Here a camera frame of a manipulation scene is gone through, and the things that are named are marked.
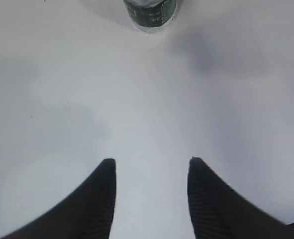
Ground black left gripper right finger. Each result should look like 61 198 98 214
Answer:
187 157 294 239

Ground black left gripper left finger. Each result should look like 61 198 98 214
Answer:
5 158 116 239

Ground clear plastic water bottle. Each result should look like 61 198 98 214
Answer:
123 0 177 32

